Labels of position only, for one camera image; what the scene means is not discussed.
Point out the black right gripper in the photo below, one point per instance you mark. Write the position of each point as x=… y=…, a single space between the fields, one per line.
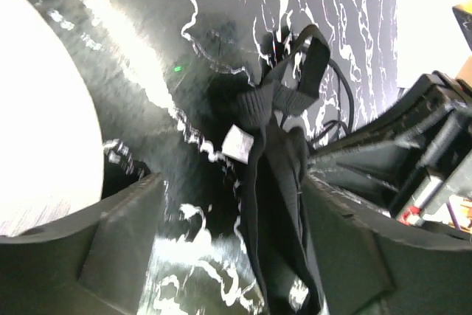
x=411 y=160

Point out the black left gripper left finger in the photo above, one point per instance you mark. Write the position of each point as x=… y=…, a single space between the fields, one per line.
x=93 y=261

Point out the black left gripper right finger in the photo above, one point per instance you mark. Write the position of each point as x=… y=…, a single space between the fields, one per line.
x=371 y=264

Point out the black bra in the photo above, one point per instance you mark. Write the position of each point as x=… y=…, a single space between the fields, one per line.
x=273 y=219

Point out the white mesh laundry bag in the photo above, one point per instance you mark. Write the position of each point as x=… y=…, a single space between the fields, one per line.
x=51 y=143

